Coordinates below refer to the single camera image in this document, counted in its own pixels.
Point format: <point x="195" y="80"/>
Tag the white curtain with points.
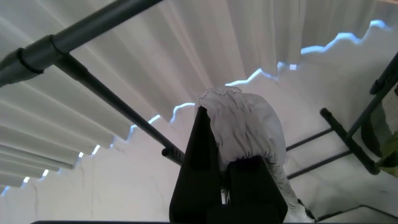
<point x="186" y="46"/>

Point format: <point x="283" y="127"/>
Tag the pale grey shorts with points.
<point x="245" y="124"/>

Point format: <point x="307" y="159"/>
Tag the green garment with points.
<point x="388" y="149"/>

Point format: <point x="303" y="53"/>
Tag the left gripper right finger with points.
<point x="252" y="186"/>

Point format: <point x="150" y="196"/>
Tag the black clothes rack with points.
<point x="93" y="21"/>

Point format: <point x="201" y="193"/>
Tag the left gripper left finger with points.
<point x="199" y="174"/>

